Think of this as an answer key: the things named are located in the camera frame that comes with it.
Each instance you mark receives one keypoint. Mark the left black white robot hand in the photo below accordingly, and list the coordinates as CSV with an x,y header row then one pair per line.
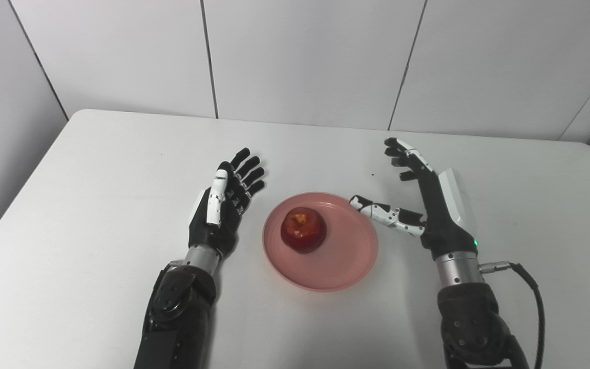
x,y
220,210

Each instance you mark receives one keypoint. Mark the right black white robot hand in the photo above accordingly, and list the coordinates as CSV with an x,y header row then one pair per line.
x,y
428,205

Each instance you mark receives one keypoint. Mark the red apple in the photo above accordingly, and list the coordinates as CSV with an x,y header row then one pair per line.
x,y
303,229

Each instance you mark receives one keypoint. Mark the pink round plate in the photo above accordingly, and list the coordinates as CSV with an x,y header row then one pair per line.
x,y
325,246

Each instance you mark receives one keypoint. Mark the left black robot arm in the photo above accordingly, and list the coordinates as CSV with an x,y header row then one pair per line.
x,y
182,312

